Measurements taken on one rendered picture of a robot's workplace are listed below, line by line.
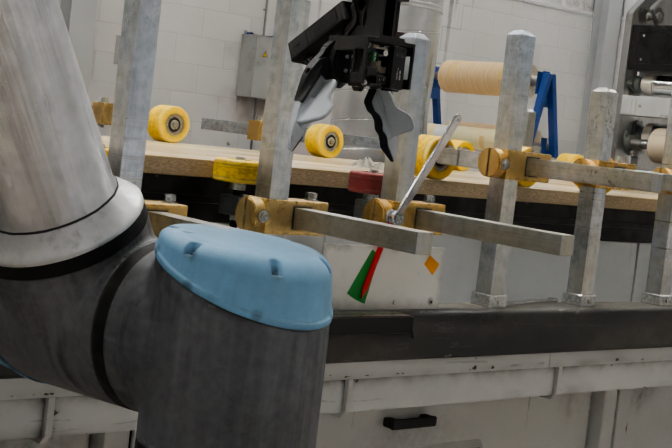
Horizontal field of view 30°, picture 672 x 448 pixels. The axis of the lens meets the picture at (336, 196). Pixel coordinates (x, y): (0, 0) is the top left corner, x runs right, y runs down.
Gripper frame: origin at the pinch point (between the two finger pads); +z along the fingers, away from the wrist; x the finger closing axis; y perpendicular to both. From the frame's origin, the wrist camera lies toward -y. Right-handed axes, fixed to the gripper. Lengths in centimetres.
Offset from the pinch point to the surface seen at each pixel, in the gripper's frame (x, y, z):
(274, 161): 12.5, -31.5, 2.3
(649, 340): 107, -36, 30
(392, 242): 18.2, -10.2, 10.7
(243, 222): 9.5, -33.1, 11.4
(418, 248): 19.0, -5.8, 10.8
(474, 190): 75, -56, 5
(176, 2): 396, -754, -89
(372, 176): 39, -43, 4
